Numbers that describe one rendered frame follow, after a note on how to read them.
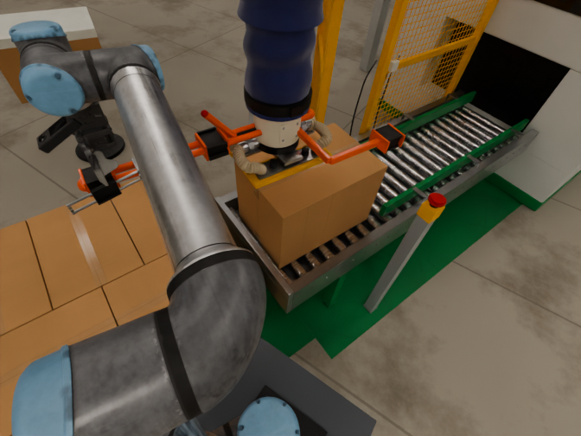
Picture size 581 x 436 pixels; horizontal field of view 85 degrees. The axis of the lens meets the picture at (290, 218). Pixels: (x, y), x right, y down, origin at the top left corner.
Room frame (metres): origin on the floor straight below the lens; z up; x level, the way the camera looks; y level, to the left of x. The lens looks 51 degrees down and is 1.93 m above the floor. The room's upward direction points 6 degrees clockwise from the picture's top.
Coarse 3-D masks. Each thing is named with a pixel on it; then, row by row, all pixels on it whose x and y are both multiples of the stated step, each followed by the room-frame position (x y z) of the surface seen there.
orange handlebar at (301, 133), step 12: (252, 132) 0.90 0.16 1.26; (300, 132) 0.93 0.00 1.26; (192, 144) 0.81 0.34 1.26; (312, 144) 0.87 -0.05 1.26; (360, 144) 0.90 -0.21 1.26; (372, 144) 0.91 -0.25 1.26; (324, 156) 0.82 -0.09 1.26; (336, 156) 0.83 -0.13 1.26; (348, 156) 0.85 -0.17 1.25; (120, 168) 0.67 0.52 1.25; (132, 168) 0.69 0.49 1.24
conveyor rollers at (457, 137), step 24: (432, 120) 2.27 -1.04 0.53; (456, 120) 2.31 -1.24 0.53; (480, 120) 2.35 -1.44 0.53; (408, 144) 1.91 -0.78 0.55; (432, 144) 1.95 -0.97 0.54; (456, 144) 1.99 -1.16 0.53; (480, 144) 2.04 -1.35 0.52; (504, 144) 2.03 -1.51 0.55; (408, 168) 1.66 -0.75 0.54; (432, 168) 1.71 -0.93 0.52; (384, 192) 1.44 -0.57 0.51; (432, 192) 1.49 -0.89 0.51; (384, 216) 1.21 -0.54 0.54; (336, 240) 1.00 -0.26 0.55; (288, 264) 0.84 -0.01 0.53; (312, 264) 0.85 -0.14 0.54
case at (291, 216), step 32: (256, 160) 1.12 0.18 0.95; (352, 160) 1.19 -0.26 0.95; (256, 192) 0.95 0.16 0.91; (288, 192) 0.94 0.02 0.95; (320, 192) 0.96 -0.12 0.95; (352, 192) 1.04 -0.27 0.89; (256, 224) 0.96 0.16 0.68; (288, 224) 0.81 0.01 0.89; (320, 224) 0.93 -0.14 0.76; (352, 224) 1.10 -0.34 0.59; (288, 256) 0.82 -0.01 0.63
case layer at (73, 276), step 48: (144, 192) 1.21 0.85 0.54; (0, 240) 0.79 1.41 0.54; (48, 240) 0.82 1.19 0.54; (96, 240) 0.85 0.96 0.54; (144, 240) 0.88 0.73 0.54; (0, 288) 0.55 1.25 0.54; (48, 288) 0.58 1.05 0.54; (96, 288) 0.60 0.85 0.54; (144, 288) 0.62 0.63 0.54; (0, 336) 0.36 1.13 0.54; (48, 336) 0.37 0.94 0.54; (0, 384) 0.19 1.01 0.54; (0, 432) 0.05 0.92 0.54
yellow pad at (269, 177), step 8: (304, 152) 0.94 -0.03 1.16; (312, 152) 0.97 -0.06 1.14; (328, 152) 0.99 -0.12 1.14; (272, 160) 0.88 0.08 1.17; (304, 160) 0.92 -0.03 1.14; (312, 160) 0.93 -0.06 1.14; (320, 160) 0.94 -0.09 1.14; (272, 168) 0.86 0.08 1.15; (280, 168) 0.87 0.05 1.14; (288, 168) 0.87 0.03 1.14; (296, 168) 0.88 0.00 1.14; (304, 168) 0.90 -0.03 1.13; (248, 176) 0.82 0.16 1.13; (256, 176) 0.82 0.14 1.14; (264, 176) 0.82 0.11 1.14; (272, 176) 0.82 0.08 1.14; (280, 176) 0.83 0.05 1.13; (256, 184) 0.78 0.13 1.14; (264, 184) 0.79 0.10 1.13
